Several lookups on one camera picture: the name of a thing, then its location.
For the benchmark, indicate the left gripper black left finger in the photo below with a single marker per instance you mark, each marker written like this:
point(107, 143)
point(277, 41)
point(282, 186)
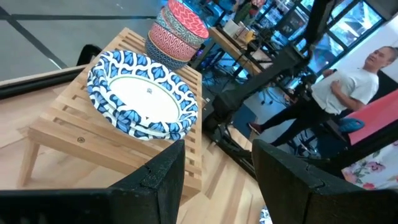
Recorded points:
point(140, 202)

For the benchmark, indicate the blue white patterned paper plate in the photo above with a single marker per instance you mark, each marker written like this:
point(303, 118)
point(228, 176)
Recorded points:
point(146, 96)
point(140, 134)
point(122, 124)
point(265, 216)

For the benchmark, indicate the floral cloth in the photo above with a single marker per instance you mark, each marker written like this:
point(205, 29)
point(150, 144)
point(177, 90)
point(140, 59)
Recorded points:
point(373, 171)

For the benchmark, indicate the red zigzag patterned bowl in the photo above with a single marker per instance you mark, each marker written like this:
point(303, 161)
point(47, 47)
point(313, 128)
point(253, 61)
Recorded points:
point(186, 15)

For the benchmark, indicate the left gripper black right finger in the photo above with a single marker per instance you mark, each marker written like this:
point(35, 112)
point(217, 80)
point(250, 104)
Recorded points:
point(311, 205)

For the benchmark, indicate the wooden workbench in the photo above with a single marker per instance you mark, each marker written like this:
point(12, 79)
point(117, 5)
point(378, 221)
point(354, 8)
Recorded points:
point(230, 46)

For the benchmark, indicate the slatted wooden shelf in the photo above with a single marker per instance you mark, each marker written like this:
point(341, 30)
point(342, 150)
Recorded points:
point(93, 140)

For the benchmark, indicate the blue grid bowl yellow inside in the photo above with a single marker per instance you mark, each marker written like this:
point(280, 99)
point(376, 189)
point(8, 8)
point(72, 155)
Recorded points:
point(164, 59)

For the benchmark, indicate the blue object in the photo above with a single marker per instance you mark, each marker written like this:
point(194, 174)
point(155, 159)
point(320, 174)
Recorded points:
point(351, 125)

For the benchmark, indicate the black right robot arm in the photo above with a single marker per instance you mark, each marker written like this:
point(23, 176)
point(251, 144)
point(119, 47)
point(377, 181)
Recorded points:
point(264, 81)

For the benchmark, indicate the red panel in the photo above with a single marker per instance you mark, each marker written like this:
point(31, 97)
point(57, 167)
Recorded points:
point(376, 118)

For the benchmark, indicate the person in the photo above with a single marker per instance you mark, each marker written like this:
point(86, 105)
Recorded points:
point(348, 90)

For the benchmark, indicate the orange patterned bowl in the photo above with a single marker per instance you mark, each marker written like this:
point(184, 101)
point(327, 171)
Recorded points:
point(161, 21)

